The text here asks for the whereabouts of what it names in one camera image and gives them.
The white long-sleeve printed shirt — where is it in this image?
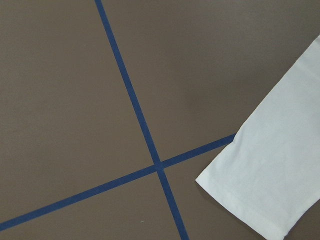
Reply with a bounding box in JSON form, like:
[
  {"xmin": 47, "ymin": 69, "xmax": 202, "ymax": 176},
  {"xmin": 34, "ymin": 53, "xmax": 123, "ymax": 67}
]
[{"xmin": 196, "ymin": 38, "xmax": 320, "ymax": 240}]

